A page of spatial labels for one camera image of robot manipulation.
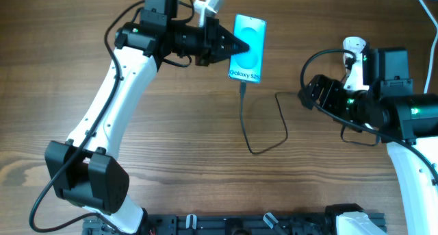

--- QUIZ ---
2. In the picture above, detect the black charging cable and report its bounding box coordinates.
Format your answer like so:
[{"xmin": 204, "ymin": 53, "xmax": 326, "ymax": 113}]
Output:
[{"xmin": 238, "ymin": 80, "xmax": 305, "ymax": 156}]

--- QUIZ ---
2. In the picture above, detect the teal screen smartphone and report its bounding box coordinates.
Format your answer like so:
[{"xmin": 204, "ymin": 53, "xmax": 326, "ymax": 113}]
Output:
[{"xmin": 229, "ymin": 14, "xmax": 267, "ymax": 84}]

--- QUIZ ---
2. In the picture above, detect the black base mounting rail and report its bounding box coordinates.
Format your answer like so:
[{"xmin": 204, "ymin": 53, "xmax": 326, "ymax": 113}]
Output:
[{"xmin": 81, "ymin": 212, "xmax": 387, "ymax": 235}]

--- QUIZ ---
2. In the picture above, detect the white power strip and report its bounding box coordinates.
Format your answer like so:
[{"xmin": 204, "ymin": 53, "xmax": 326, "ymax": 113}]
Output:
[{"xmin": 343, "ymin": 36, "xmax": 369, "ymax": 91}]

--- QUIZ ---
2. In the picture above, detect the black left camera cable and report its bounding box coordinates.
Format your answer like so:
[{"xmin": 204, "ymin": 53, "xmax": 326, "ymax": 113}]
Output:
[{"xmin": 28, "ymin": 0, "xmax": 196, "ymax": 233}]

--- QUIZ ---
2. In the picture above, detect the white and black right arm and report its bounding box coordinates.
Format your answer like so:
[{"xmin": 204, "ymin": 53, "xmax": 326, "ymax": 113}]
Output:
[{"xmin": 298, "ymin": 47, "xmax": 437, "ymax": 234}]

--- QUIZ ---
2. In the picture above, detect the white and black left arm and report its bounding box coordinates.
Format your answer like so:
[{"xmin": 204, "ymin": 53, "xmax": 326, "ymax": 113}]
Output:
[{"xmin": 44, "ymin": 0, "xmax": 249, "ymax": 234}]

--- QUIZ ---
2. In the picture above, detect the white power strip cord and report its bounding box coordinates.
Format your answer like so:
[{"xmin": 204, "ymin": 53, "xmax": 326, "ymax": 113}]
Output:
[{"xmin": 412, "ymin": 0, "xmax": 438, "ymax": 95}]

